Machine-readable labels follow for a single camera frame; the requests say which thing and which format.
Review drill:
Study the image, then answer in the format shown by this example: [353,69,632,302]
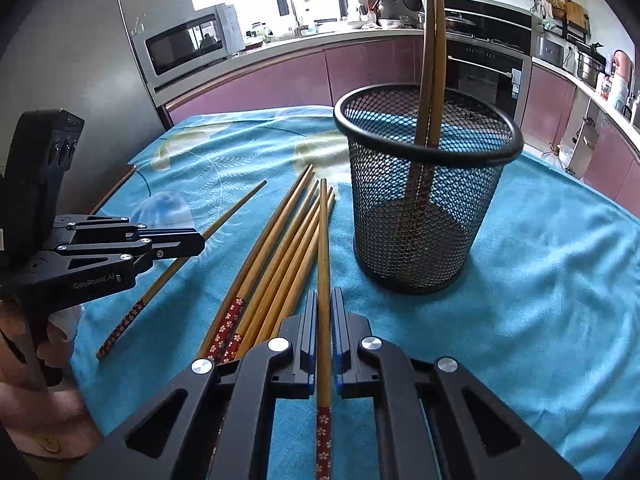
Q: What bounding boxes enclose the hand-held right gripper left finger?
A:
[65,290,321,480]

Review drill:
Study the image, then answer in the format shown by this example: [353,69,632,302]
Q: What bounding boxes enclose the silver microwave oven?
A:
[131,4,246,106]

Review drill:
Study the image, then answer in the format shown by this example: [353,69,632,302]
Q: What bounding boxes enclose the steel pot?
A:
[575,42,608,88]

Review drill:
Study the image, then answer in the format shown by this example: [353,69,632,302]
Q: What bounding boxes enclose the white kitchen countertop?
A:
[150,25,640,136]

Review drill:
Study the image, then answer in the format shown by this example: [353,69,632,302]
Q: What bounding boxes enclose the clear glass jug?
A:
[542,141,576,173]

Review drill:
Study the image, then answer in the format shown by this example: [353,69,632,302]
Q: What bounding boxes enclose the silver countertop appliance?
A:
[535,35,568,66]

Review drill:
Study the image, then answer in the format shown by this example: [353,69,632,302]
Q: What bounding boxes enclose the black mesh utensil holder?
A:
[333,85,524,296]

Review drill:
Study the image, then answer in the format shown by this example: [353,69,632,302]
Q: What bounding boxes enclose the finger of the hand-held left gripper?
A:
[51,214,206,261]
[55,237,169,275]

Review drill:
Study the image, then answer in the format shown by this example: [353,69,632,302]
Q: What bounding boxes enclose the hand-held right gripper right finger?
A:
[331,287,583,480]

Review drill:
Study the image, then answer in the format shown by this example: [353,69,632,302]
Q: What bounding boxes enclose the wooden cutting board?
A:
[564,0,591,31]

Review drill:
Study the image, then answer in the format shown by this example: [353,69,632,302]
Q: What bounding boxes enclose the pink kitchen cabinets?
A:
[165,35,446,128]
[520,62,640,211]

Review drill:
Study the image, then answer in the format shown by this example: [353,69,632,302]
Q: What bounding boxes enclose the red-patterned wooden chopstick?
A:
[407,0,447,261]
[96,180,268,360]
[395,0,436,266]
[315,178,334,480]

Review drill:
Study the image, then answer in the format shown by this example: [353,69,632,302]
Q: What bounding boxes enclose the blue leaf-print tablecloth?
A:
[70,105,640,471]

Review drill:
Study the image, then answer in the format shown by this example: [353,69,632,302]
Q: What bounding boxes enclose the person's left hand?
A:
[0,300,79,393]

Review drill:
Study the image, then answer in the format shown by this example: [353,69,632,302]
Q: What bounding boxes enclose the black built-in oven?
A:
[444,40,533,121]

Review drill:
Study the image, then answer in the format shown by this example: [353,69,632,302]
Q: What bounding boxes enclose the bunch of wooden chopsticks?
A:
[197,164,337,363]

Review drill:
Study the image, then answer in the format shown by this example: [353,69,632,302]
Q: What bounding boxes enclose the pink kettle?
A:
[612,50,635,106]

